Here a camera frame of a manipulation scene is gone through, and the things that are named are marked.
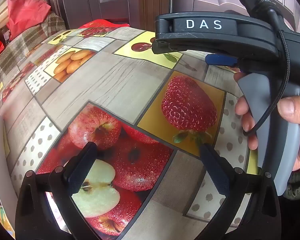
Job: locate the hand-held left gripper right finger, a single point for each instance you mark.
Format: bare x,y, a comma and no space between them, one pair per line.
215,172

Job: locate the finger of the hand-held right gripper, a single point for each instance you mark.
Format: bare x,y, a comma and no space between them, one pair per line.
220,60

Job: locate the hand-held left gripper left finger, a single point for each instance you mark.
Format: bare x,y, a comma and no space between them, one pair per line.
80,170

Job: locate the person's right hand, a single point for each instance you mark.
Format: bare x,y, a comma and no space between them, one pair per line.
292,110

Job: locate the plaid sofa cover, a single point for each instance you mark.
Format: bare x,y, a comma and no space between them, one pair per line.
20,47

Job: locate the brown panel door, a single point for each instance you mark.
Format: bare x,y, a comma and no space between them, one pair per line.
95,0

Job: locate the red nonwoven bag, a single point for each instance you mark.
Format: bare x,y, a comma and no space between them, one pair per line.
27,12

